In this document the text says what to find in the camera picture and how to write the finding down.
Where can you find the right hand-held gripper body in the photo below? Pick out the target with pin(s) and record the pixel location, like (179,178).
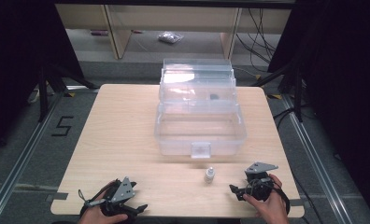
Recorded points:
(258,182)

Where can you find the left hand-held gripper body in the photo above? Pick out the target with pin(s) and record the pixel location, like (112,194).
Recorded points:
(123,190)

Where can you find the clear plastic tiered storage box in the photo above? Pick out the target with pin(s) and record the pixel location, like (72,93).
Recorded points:
(200,121)

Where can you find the person's right hand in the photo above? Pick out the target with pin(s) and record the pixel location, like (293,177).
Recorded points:
(272,209)

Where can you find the person's left hand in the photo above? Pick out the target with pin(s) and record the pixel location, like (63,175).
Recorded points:
(96,214)

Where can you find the grey tape strip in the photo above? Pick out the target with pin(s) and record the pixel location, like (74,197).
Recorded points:
(297,202)

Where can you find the black metal stand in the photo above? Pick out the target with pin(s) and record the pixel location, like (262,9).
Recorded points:
(297,93)
(43,93)

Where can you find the clear plastic bag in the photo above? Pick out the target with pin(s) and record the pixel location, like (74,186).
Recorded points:
(170,37)

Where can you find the pink object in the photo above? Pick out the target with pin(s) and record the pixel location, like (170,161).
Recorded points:
(99,32)

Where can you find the beige wooden cabinet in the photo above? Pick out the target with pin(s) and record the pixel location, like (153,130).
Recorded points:
(173,18)

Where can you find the aluminium floor rail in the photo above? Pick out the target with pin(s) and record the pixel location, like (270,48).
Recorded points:
(21,158)
(317,161)

